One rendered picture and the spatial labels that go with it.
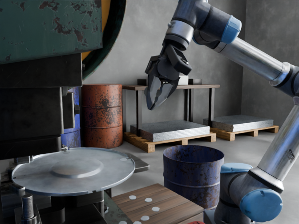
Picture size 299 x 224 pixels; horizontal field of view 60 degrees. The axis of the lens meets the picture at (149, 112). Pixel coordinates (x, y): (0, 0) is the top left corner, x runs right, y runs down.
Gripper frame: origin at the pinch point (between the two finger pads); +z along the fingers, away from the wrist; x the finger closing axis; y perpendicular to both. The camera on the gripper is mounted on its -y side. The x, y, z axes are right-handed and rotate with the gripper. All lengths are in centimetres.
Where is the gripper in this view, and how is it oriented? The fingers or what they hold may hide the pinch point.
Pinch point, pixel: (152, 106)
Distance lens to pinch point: 71.8
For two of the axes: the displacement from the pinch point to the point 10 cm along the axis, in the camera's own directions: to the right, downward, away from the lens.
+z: -3.9, 9.2, -0.3
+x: -8.4, -3.6, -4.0
